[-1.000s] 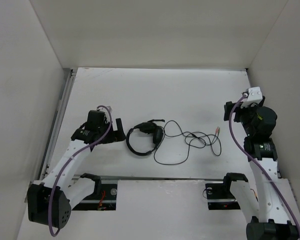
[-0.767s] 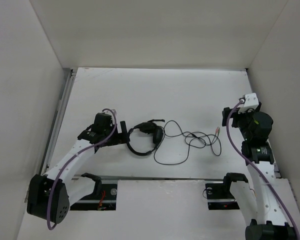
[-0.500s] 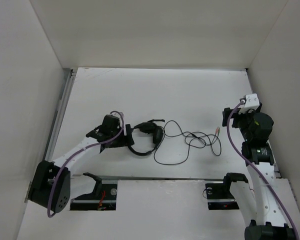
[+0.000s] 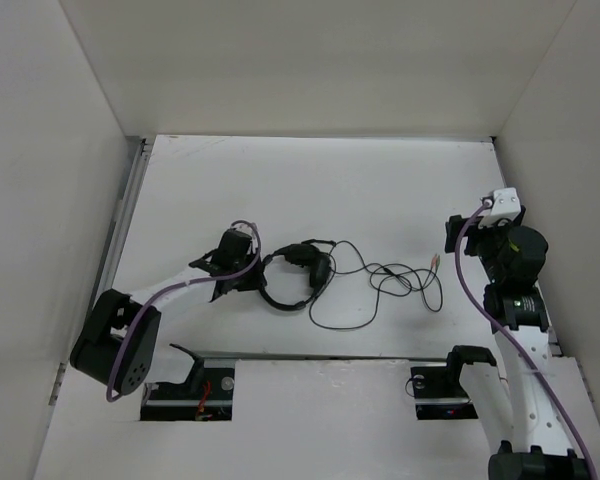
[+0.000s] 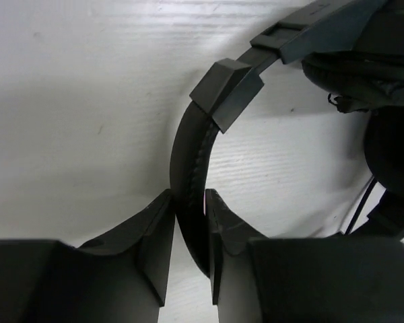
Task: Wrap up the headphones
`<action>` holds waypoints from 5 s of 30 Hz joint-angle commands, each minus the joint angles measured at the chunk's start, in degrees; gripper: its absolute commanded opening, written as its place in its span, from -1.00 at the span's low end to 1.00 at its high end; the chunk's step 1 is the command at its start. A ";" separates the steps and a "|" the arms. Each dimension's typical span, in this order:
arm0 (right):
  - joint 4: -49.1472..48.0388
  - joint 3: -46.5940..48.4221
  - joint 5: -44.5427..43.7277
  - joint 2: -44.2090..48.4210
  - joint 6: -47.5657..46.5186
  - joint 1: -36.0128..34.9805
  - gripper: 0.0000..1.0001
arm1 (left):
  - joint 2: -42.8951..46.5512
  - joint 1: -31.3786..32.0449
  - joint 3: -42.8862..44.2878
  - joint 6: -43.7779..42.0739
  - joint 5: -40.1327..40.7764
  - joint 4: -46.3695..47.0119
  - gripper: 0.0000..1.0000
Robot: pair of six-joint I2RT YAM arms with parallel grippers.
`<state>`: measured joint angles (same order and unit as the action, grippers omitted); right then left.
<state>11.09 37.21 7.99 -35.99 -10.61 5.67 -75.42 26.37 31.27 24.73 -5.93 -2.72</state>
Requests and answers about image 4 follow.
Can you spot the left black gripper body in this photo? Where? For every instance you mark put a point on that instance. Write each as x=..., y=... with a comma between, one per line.
x=249, y=279

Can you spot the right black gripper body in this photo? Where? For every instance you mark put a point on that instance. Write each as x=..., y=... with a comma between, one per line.
x=487, y=242

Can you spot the black headphones with cable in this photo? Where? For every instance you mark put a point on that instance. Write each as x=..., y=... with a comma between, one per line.
x=315, y=258

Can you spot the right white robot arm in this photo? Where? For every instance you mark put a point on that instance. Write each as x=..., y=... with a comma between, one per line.
x=529, y=432

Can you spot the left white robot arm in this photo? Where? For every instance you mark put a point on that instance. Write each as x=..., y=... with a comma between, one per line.
x=117, y=342

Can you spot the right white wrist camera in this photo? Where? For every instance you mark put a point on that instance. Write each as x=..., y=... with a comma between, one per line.
x=501, y=207

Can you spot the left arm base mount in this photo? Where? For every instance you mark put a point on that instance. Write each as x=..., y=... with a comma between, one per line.
x=206, y=395

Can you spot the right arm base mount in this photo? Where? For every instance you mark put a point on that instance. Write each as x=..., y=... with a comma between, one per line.
x=435, y=397

